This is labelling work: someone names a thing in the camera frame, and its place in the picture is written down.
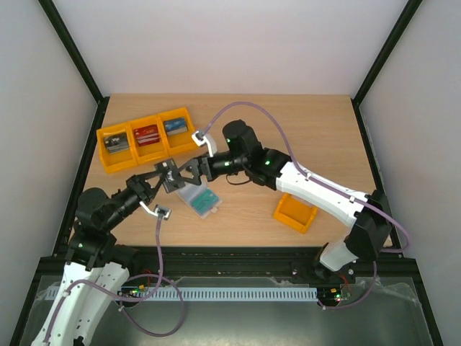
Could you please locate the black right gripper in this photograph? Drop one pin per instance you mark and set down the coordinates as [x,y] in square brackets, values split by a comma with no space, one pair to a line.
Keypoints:
[201,168]

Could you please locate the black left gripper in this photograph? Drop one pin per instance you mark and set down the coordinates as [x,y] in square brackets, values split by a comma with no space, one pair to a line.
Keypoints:
[142,187]

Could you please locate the beige leather card holder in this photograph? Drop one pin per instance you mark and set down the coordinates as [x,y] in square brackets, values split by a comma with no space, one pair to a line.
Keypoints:
[189,192]

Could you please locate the teal green card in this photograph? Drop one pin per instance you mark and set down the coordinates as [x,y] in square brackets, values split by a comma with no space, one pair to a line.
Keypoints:
[205,202]

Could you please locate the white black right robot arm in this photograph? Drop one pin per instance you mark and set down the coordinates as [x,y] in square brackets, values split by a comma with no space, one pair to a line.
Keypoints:
[366,215]

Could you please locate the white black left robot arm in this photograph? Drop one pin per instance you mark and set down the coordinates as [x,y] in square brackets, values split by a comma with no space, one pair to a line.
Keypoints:
[95,265]

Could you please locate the red card stack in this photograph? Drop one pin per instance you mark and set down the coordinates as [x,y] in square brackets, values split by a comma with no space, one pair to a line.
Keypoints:
[147,135]

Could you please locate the blue card stack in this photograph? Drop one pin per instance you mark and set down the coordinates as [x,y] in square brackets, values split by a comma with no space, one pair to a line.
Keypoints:
[175,126]

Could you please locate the black card stack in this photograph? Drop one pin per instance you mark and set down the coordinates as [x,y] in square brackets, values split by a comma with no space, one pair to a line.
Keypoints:
[116,143]

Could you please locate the yellow three-compartment bin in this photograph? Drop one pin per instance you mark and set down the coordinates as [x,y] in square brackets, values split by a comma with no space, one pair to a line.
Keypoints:
[137,155]

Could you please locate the small yellow bin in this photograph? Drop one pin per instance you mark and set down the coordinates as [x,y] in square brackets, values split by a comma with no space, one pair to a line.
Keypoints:
[295,213]

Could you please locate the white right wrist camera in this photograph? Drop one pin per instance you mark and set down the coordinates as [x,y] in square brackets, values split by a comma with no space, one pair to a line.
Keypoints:
[202,139]

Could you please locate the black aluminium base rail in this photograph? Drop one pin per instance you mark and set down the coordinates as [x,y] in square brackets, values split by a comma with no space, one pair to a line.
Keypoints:
[297,264]

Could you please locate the white slotted cable duct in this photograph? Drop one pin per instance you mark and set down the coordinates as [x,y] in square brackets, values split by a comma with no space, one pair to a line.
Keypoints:
[289,294]

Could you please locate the black left frame post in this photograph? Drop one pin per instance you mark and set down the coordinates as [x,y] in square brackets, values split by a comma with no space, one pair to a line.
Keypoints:
[64,35]

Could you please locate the black frame post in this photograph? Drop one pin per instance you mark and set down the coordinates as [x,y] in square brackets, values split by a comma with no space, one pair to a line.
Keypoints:
[386,50]
[64,35]

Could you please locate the black right frame post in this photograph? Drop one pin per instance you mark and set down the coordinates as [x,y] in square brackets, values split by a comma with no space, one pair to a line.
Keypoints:
[386,50]

